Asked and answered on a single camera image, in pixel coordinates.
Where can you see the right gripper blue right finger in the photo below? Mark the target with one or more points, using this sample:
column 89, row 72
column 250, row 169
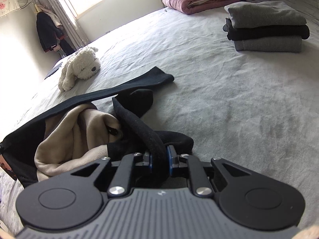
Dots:
column 196, row 172

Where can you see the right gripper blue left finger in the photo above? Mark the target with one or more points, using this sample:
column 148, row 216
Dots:
column 126, row 172

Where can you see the black and cream raglan sweatshirt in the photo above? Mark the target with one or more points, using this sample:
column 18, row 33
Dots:
column 87, row 127

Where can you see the dark clothes hanging on rack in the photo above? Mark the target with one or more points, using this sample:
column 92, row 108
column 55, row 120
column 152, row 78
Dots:
column 51, row 36

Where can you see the grey bed sheet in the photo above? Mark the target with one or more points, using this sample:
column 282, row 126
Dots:
column 256, row 109

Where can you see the white plush dog toy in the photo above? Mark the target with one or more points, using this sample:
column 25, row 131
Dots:
column 83, row 64

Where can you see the bottom grey folded garment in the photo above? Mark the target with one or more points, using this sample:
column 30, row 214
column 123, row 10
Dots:
column 271, row 44

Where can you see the grey folded garment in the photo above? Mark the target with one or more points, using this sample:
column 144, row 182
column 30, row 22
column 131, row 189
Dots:
column 271, row 44
column 251, row 15

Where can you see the black folded garment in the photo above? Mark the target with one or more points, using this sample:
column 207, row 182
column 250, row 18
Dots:
column 265, row 31

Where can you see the top grey folded garment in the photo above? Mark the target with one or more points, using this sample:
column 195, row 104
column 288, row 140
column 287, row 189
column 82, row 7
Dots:
column 251, row 15

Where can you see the grey dotted curtain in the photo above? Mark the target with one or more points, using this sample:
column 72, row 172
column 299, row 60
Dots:
column 67, row 16

